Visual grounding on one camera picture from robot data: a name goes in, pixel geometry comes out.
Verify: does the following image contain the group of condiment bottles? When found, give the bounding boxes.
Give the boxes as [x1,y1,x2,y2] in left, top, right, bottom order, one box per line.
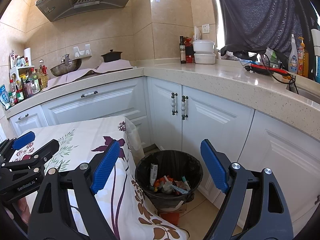
[9,51,49,105]

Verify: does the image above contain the red cardboard box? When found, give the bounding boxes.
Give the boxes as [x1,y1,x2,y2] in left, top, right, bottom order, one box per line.
[159,211,180,227]

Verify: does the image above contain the black trash bin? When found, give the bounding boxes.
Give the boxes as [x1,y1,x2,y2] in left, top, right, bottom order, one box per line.
[135,150,203,209]

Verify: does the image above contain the white blue spray bottle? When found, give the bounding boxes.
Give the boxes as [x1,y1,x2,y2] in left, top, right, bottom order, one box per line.
[287,34,298,74]

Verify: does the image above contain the red and black appliance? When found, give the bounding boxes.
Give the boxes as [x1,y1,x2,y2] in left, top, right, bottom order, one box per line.
[244,64,292,78]

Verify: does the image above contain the orange dish soap bottle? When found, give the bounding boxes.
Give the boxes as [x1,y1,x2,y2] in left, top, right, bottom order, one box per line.
[297,37,309,78]

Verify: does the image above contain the clear plastic bag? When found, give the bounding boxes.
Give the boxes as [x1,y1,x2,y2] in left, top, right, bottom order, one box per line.
[161,181,175,193]

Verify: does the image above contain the black lidded pot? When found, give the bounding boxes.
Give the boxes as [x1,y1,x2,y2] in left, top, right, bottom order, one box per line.
[101,49,123,63]

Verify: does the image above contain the red snack packets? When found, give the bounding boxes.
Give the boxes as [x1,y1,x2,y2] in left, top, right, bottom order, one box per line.
[185,37,196,64]

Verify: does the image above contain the dark glass bottle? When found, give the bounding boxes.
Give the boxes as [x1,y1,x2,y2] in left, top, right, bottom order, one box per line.
[179,36,187,64]

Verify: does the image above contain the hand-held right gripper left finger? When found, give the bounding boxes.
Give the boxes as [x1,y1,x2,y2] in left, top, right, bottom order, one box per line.
[28,139,120,240]

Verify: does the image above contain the dark curtain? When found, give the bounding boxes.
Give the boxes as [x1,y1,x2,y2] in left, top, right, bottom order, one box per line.
[215,0,320,55]

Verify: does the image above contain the white wall rack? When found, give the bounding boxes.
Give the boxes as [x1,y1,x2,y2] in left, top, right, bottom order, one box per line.
[73,44,92,57]

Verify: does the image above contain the vertical cabinet door handle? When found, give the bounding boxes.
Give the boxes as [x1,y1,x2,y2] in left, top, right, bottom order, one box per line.
[181,95,189,120]
[171,92,178,115]

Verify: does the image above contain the paper towel roll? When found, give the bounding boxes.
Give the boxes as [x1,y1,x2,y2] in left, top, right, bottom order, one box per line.
[24,47,32,67]

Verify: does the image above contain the white plastic jug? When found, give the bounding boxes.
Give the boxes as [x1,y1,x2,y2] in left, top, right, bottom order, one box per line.
[311,29,320,48]

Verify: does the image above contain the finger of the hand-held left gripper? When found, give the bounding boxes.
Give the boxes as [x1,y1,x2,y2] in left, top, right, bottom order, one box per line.
[0,131,35,167]
[0,139,60,178]

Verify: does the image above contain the green packet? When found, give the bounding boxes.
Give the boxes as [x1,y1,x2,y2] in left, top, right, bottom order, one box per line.
[265,47,282,68]

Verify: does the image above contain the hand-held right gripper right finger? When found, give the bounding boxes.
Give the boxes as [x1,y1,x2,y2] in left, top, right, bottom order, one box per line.
[200,138,293,240]

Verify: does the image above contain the white spice shelf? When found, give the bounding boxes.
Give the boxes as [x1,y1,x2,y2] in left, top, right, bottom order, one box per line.
[10,65,35,77]

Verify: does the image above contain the stainless steel sink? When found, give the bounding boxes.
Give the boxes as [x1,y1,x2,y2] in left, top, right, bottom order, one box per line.
[286,81,320,101]

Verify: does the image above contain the person's left hand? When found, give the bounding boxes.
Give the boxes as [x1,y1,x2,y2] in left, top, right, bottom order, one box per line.
[5,196,32,224]

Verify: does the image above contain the yellow cooking oil bottle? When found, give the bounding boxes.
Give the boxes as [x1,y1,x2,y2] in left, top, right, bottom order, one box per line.
[39,65,48,89]

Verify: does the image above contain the steel wok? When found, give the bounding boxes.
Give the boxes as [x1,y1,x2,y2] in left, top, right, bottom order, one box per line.
[50,54,82,77]

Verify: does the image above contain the crumpled pale cloth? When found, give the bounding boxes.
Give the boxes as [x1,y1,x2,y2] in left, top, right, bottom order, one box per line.
[220,51,240,61]

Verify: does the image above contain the orange plastic bag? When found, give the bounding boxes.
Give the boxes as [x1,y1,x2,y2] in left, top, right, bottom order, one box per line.
[154,176,175,188]

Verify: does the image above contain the pink stove cover cloth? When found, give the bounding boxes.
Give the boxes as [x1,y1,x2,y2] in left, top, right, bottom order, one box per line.
[96,59,137,74]
[47,67,100,90]

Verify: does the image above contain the blue white seasoning bag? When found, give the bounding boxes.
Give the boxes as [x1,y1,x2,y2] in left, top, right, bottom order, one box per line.
[0,84,11,110]

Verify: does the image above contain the black power cable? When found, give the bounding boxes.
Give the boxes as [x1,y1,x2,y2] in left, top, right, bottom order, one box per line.
[260,52,299,94]

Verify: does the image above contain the floral tablecloth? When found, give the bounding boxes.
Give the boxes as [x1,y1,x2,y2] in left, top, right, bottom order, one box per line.
[5,116,189,240]

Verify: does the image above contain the silver tube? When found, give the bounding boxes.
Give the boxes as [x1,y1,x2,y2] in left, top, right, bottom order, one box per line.
[149,164,158,184]

